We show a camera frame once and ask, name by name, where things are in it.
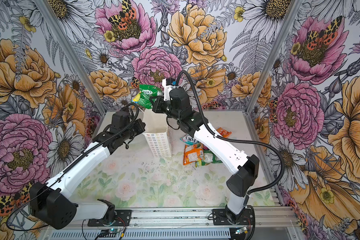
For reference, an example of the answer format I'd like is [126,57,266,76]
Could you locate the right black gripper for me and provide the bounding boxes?
[149,95,182,121]

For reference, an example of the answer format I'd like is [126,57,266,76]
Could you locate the orange snack packet front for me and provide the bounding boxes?
[183,143,204,166]

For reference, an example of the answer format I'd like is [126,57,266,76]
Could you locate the orange snack packet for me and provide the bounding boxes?
[217,128,232,138]
[183,143,204,166]

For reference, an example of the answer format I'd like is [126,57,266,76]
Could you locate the green snack packet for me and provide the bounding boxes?
[195,150,223,168]
[132,85,163,109]

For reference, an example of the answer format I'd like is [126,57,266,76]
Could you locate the white paper bag with cartoon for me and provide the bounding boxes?
[142,109,172,158]

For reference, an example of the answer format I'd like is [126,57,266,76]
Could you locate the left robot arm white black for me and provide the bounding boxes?
[29,110,146,230]

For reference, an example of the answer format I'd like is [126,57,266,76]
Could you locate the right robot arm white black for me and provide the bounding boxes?
[150,88,260,225]

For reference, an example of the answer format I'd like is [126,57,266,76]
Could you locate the teal Fox's candy packet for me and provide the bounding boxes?
[180,135,199,146]

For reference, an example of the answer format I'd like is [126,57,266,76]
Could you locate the orange snack packet back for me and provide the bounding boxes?
[217,128,232,138]

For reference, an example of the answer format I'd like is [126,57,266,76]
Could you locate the left green circuit board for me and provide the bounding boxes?
[101,228,123,238]

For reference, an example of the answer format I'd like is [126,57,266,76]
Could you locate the green circuit board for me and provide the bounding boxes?
[235,227,248,235]
[101,228,123,238]

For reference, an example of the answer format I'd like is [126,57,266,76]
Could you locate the right green circuit board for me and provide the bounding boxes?
[235,227,248,235]

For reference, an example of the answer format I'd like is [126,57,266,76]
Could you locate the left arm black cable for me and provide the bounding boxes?
[5,102,140,232]

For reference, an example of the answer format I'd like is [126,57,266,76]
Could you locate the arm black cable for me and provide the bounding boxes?
[175,70,285,195]
[5,102,140,232]

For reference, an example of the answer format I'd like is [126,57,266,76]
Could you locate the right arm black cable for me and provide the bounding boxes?
[175,70,285,195]

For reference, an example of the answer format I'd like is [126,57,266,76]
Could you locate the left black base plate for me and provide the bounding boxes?
[87,210,132,227]

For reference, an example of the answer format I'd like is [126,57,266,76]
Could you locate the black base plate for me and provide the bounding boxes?
[212,208,255,226]
[87,210,132,227]

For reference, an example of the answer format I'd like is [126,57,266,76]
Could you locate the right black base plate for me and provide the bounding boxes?
[212,208,255,226]

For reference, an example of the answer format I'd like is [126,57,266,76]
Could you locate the white vented cable duct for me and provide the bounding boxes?
[46,228,231,240]

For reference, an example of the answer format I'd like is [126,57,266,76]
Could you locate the aluminium front rail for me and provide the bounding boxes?
[41,206,299,230]

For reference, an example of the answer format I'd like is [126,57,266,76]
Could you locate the left aluminium frame post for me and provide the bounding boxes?
[35,1,107,115]

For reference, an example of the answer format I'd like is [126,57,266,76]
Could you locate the aluminium frame post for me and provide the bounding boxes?
[35,1,107,115]
[245,0,304,113]

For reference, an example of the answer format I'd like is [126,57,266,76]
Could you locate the right aluminium frame post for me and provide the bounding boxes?
[245,0,304,113]

